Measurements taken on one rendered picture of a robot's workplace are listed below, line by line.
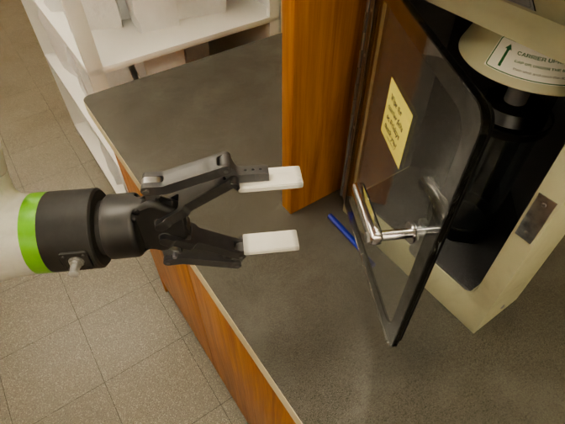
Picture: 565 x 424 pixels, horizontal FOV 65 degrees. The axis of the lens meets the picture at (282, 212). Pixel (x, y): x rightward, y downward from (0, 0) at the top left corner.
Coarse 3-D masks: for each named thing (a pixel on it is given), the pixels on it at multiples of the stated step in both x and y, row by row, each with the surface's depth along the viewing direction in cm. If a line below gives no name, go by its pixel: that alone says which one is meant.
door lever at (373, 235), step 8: (352, 184) 54; (360, 184) 53; (352, 192) 54; (360, 192) 53; (360, 200) 52; (368, 200) 52; (360, 208) 51; (368, 208) 51; (360, 216) 51; (368, 216) 50; (376, 216) 50; (368, 224) 49; (376, 224) 49; (408, 224) 49; (368, 232) 49; (376, 232) 48; (384, 232) 49; (392, 232) 49; (400, 232) 49; (408, 232) 49; (368, 240) 48; (376, 240) 48; (384, 240) 49; (392, 240) 49; (408, 240) 50
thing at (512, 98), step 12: (492, 96) 58; (504, 96) 57; (516, 96) 55; (528, 96) 55; (504, 108) 56; (516, 108) 56; (528, 108) 56; (540, 108) 56; (504, 120) 55; (516, 120) 55; (528, 120) 55; (540, 120) 55
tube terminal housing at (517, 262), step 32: (448, 0) 48; (480, 0) 45; (512, 32) 44; (544, 32) 41; (544, 192) 48; (544, 224) 50; (512, 256) 56; (544, 256) 62; (448, 288) 69; (480, 288) 63; (512, 288) 63; (480, 320) 66
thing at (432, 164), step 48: (384, 0) 51; (384, 48) 52; (432, 48) 40; (384, 96) 54; (432, 96) 41; (480, 96) 34; (384, 144) 56; (432, 144) 42; (480, 144) 34; (384, 192) 57; (432, 192) 43; (432, 240) 44; (384, 288) 61; (384, 336) 63
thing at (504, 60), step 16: (480, 32) 50; (464, 48) 52; (480, 48) 50; (496, 48) 48; (512, 48) 47; (528, 48) 46; (480, 64) 50; (496, 64) 48; (512, 64) 47; (528, 64) 47; (544, 64) 46; (560, 64) 46; (496, 80) 49; (512, 80) 48; (528, 80) 47; (544, 80) 46; (560, 80) 46; (560, 96) 47
